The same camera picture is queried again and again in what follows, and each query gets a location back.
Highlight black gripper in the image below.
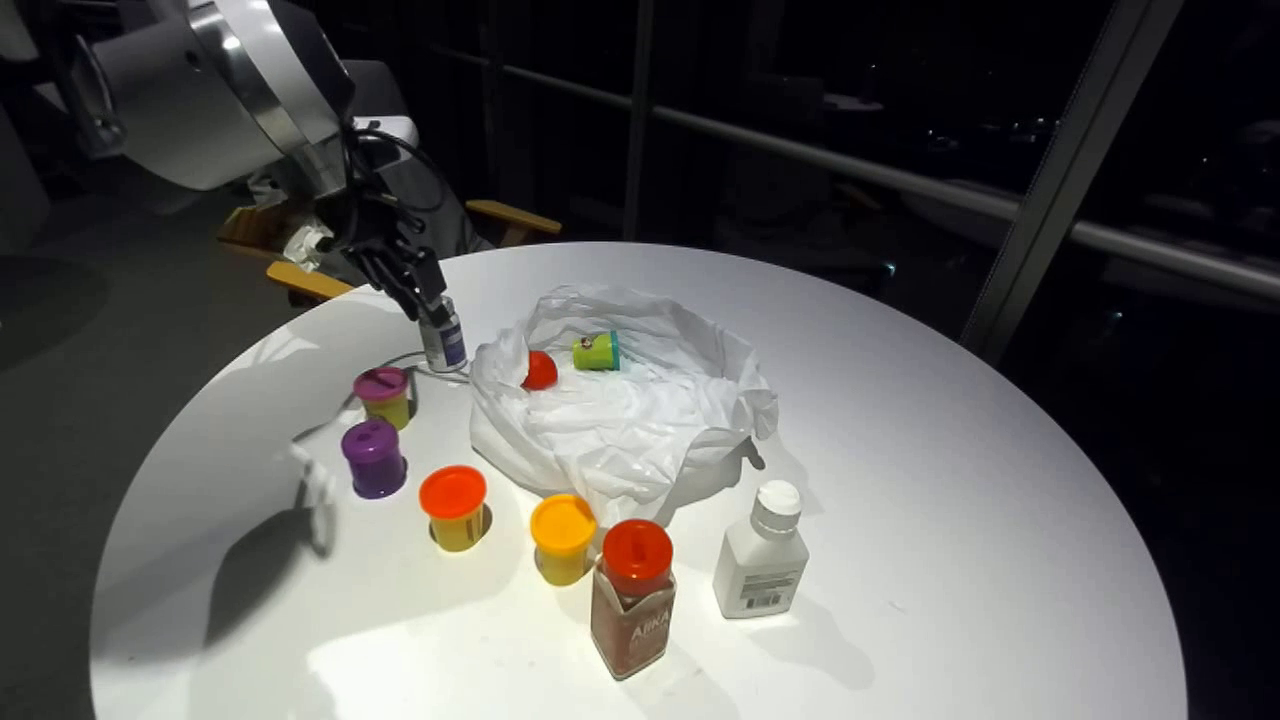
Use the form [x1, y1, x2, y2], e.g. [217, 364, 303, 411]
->
[317, 132, 465, 367]

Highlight small white pill bottle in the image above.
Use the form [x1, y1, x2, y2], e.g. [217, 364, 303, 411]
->
[424, 299, 472, 378]

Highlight magenta lid container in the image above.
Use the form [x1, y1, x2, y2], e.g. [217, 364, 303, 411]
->
[352, 364, 421, 431]

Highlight purple container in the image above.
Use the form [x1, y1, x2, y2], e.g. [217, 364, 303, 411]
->
[337, 418, 414, 504]

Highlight teal lid container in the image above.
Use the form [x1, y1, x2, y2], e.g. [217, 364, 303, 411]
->
[571, 328, 627, 378]

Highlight orange lid container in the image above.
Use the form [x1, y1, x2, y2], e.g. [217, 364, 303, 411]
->
[416, 460, 495, 557]

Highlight yellow container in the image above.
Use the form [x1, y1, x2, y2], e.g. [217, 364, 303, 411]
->
[525, 494, 604, 589]

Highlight spice bottle red lid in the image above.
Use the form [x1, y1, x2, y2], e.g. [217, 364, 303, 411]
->
[590, 518, 679, 687]

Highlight white bottle white cap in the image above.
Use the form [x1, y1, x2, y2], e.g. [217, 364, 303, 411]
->
[714, 478, 813, 630]

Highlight white plastic bag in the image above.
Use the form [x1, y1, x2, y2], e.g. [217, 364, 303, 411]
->
[465, 281, 782, 528]

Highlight grey chair wooden armrests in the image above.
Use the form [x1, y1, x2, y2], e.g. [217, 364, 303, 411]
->
[259, 197, 569, 306]

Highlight red lid container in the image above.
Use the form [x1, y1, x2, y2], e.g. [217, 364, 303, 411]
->
[520, 350, 564, 397]

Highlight metal horizontal railing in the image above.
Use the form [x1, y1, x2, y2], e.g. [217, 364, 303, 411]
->
[438, 46, 1280, 306]

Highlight wrist camera yellow mount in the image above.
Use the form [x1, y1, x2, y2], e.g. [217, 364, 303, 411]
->
[217, 197, 337, 271]

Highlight metal window post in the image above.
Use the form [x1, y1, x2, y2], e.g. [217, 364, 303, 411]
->
[955, 0, 1190, 364]

